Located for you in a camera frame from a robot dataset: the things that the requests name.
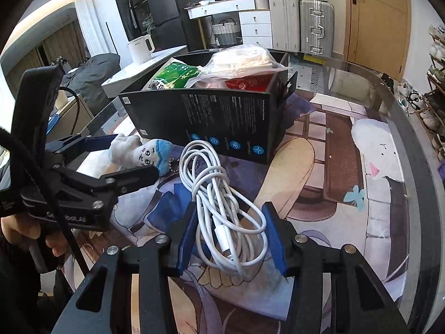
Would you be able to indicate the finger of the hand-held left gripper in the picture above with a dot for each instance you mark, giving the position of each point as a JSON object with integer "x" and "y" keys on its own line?
{"x": 100, "y": 142}
{"x": 139, "y": 175}

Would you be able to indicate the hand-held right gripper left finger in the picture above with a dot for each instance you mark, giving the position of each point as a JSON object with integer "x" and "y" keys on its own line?
{"x": 184, "y": 240}

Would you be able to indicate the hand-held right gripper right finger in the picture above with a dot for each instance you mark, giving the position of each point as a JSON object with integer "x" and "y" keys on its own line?
{"x": 274, "y": 240}

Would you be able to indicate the black cardboard box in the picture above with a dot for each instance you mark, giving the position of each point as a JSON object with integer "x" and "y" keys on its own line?
{"x": 208, "y": 118}

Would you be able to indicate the red packet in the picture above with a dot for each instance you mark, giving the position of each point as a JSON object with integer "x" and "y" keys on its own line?
{"x": 247, "y": 84}

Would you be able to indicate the clear zip bag striped cloth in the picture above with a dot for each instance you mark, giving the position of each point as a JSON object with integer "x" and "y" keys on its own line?
{"x": 240, "y": 61}

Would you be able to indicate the person's left hand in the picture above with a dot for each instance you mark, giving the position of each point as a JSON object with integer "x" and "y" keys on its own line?
{"x": 17, "y": 229}

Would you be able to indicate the light wooden cabinet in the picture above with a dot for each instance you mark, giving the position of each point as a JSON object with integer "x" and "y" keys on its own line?
{"x": 81, "y": 118}

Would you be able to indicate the hanging clothes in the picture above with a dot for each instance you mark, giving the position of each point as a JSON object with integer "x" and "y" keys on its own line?
{"x": 59, "y": 61}

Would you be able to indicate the white low side table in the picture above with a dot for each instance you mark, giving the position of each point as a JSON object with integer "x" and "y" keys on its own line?
{"x": 121, "y": 80}

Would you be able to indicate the dark grey bean bag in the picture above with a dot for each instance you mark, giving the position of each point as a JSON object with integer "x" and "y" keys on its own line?
{"x": 94, "y": 76}

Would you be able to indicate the beige curtains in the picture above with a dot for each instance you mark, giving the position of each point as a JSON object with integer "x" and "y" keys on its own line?
{"x": 48, "y": 45}

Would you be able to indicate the green packet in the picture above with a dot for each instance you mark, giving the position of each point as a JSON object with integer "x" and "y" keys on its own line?
{"x": 170, "y": 74}

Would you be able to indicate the white electric kettle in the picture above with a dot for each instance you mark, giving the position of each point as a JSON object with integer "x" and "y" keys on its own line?
{"x": 139, "y": 50}

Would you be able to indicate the printed table mat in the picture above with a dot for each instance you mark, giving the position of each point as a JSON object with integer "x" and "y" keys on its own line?
{"x": 347, "y": 167}

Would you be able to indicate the white tall cabinet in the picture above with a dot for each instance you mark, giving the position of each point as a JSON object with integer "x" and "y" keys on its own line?
{"x": 94, "y": 14}

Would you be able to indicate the dark glass wardrobe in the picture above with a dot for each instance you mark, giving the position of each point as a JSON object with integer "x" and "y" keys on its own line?
{"x": 125, "y": 3}

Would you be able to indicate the black refrigerator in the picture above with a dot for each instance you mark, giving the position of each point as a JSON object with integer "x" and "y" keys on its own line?
{"x": 167, "y": 0}

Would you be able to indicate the grey woven basket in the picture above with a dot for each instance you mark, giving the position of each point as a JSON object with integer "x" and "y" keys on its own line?
{"x": 226, "y": 34}

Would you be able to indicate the black white patterned rug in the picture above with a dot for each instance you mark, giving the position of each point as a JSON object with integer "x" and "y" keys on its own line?
{"x": 314, "y": 73}

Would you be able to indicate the white vanity desk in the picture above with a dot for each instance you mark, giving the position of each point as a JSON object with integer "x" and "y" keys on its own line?
{"x": 215, "y": 7}

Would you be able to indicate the white drawer chest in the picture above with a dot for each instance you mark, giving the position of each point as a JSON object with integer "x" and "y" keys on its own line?
{"x": 255, "y": 28}

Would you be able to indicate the pile of sneakers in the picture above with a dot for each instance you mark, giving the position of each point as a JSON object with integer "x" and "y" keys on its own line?
{"x": 413, "y": 101}

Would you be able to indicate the beige suitcase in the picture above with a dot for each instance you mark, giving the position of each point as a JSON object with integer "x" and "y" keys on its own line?
{"x": 283, "y": 24}

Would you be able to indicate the silver suitcase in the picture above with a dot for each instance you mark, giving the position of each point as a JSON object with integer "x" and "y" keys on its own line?
{"x": 316, "y": 28}

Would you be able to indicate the wooden shoe rack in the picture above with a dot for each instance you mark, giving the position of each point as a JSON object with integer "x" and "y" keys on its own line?
{"x": 436, "y": 94}

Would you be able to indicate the wooden door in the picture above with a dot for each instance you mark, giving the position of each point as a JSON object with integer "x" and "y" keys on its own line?
{"x": 379, "y": 24}

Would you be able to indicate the rows of assorted shoes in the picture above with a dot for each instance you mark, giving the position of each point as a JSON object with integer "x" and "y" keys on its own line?
{"x": 438, "y": 52}

